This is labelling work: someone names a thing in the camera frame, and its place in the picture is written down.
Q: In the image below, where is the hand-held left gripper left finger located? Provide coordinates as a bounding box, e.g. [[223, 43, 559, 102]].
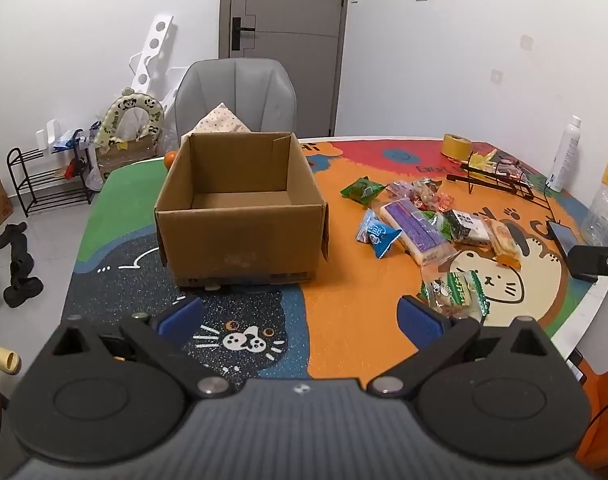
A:
[[51, 296, 232, 401]]

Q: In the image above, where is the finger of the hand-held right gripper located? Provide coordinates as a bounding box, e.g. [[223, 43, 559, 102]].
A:
[[568, 244, 608, 284]]

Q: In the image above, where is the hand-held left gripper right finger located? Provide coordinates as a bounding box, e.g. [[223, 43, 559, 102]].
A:
[[366, 296, 557, 401]]

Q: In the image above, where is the green white snack packet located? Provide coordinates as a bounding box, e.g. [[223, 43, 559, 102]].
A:
[[420, 275, 472, 317], [464, 270, 491, 317]]

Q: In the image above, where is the orange snack packet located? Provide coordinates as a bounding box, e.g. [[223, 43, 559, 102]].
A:
[[484, 217, 522, 267]]

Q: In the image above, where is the long purple cracker packet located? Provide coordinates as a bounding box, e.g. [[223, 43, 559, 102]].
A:
[[380, 198, 457, 266]]

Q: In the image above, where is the blue snack packet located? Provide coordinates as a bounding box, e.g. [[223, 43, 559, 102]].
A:
[[355, 208, 403, 259]]

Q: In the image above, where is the dark green snack packet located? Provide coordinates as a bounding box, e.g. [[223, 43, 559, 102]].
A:
[[423, 210, 453, 242]]

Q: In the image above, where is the black white snack packet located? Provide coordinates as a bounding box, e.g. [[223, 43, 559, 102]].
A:
[[443, 208, 491, 247]]

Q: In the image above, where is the clear red candy packet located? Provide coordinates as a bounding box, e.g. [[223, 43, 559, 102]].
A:
[[409, 178, 443, 209]]

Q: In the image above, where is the pink purple snack packet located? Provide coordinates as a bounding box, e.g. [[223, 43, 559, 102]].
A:
[[387, 180, 415, 202]]

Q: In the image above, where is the black phone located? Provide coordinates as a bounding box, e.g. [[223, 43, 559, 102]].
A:
[[548, 220, 582, 256]]

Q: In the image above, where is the clear bottle with yellow label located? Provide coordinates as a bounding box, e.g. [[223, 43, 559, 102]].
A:
[[579, 141, 608, 248]]

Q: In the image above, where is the colourful cat print table mat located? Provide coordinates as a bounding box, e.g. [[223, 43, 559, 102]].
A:
[[64, 136, 602, 391]]

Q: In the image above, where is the white spray bottle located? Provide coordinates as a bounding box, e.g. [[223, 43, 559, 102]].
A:
[[545, 115, 583, 193]]

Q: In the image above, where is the small wrapped candies pile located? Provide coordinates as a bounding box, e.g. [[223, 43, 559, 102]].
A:
[[494, 157, 530, 181]]

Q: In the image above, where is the yellow plastic wrapper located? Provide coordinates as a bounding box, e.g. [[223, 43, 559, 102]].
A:
[[464, 147, 500, 171]]

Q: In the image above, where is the black shoe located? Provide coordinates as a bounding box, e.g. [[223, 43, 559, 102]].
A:
[[4, 247, 44, 308], [0, 221, 29, 251]]

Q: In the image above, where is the taped brown cardboard box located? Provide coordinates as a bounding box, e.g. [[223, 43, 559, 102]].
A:
[[98, 135, 161, 181]]

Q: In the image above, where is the black shoe rack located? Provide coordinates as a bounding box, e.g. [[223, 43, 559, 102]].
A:
[[6, 142, 95, 217]]

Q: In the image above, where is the yellow tape roll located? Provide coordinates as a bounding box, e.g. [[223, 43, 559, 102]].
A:
[[442, 133, 473, 159]]

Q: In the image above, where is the beige slipper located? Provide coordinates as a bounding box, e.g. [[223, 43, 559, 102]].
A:
[[0, 347, 22, 375]]

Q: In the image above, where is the cream dotted pillow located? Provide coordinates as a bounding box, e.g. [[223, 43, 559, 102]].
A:
[[193, 102, 251, 134]]

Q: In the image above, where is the blue white plastic bag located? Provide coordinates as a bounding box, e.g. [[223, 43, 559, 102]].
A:
[[52, 130, 87, 151]]

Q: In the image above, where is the grey padded chair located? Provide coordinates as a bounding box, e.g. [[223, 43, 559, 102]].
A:
[[175, 58, 297, 148]]

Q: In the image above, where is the white perforated board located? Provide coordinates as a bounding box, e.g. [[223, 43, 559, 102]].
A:
[[128, 14, 185, 111]]

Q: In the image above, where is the grey door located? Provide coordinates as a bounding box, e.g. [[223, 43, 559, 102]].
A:
[[219, 0, 351, 137]]

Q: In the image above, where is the black wire rack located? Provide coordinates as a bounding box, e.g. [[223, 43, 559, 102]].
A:
[[446, 160, 535, 198]]

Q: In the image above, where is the panda print inflatable ring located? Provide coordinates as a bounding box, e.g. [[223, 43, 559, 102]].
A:
[[94, 88, 165, 151]]

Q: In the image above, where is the black door handle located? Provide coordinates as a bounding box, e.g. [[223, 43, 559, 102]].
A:
[[232, 17, 256, 51]]

